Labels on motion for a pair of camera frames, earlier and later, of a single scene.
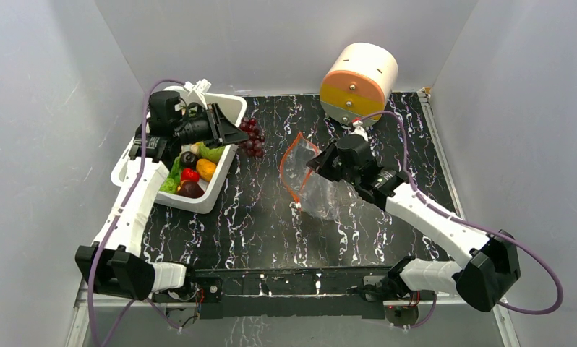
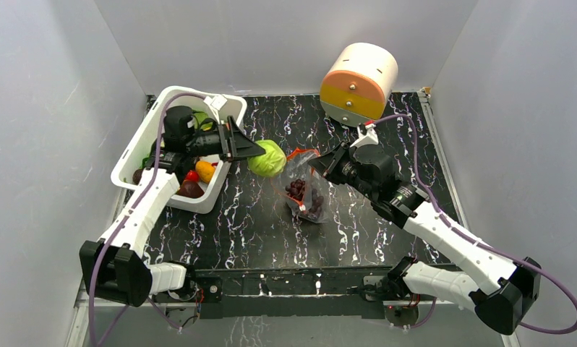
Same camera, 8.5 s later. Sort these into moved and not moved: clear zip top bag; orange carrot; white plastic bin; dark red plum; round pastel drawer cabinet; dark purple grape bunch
Moved: dark purple grape bunch; clear zip top bag
Not moved: white plastic bin; round pastel drawer cabinet; dark red plum; orange carrot
